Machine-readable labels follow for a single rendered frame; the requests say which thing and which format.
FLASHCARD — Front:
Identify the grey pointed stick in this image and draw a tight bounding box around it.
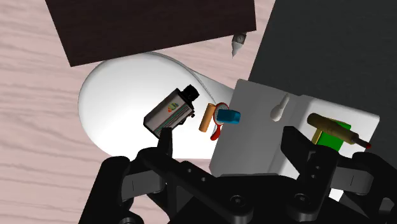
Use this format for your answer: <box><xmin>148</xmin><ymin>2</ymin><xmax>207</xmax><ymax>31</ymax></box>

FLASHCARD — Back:
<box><xmin>230</xmin><ymin>32</ymin><xmax>248</xmax><ymax>59</ymax></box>

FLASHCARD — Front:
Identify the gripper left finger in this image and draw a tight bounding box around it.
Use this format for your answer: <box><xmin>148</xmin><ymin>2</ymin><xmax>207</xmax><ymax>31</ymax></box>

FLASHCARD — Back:
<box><xmin>78</xmin><ymin>127</ymin><xmax>218</xmax><ymax>224</ymax></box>

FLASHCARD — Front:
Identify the red hand mirror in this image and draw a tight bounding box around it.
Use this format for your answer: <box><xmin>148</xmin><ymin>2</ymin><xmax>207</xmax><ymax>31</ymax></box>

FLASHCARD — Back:
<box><xmin>210</xmin><ymin>102</ymin><xmax>230</xmax><ymax>141</ymax></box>

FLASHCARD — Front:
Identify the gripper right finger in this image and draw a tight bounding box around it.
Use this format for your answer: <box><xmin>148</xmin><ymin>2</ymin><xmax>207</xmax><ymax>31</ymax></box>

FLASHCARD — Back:
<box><xmin>280</xmin><ymin>125</ymin><xmax>397</xmax><ymax>224</ymax></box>

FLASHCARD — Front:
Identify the white toilet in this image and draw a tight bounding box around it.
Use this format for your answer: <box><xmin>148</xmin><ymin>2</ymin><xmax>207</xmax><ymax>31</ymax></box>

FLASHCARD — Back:
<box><xmin>77</xmin><ymin>52</ymin><xmax>380</xmax><ymax>202</ymax></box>

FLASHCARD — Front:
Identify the grey box camera black lens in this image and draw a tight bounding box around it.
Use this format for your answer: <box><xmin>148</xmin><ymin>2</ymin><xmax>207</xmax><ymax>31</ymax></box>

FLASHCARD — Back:
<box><xmin>143</xmin><ymin>84</ymin><xmax>200</xmax><ymax>139</ymax></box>

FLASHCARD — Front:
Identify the orange cylinder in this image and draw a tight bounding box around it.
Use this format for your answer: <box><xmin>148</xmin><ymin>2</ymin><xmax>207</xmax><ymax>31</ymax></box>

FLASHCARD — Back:
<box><xmin>198</xmin><ymin>103</ymin><xmax>216</xmax><ymax>133</ymax></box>

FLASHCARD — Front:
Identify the olive brown tool red tip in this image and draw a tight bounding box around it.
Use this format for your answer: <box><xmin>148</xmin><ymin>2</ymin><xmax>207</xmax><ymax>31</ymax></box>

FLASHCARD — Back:
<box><xmin>307</xmin><ymin>113</ymin><xmax>372</xmax><ymax>149</ymax></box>

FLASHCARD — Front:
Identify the blue box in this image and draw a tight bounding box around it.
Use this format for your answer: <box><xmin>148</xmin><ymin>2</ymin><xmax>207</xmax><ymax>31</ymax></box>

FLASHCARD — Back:
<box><xmin>216</xmin><ymin>109</ymin><xmax>241</xmax><ymax>125</ymax></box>

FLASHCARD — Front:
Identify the green and yellow box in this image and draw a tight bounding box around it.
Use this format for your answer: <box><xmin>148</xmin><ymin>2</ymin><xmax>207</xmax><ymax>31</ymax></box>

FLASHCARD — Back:
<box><xmin>311</xmin><ymin>119</ymin><xmax>352</xmax><ymax>152</ymax></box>

